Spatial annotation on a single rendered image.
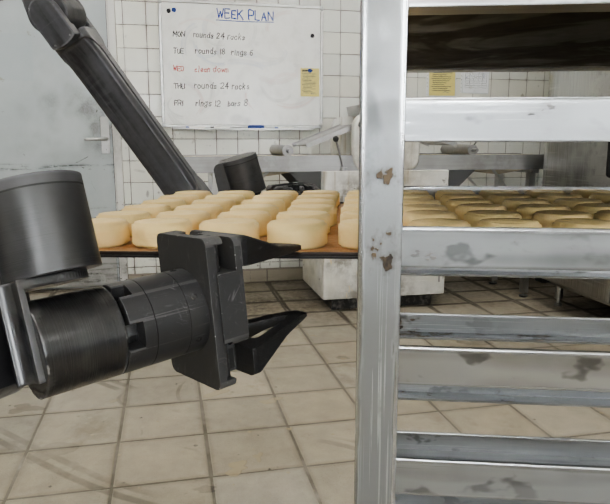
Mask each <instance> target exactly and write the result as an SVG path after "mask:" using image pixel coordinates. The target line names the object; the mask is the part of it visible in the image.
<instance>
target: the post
mask: <svg viewBox="0 0 610 504"><path fill-rule="evenodd" d="M408 7H409V0H361V58H360V126H359V194H358V262H357V330H356V398H355V466H354V504H395V485H396V448H397V411H398V374H399V338H400V301H401V264H402V227H403V191H404V154H405V117H406V81H407V44H408Z"/></svg>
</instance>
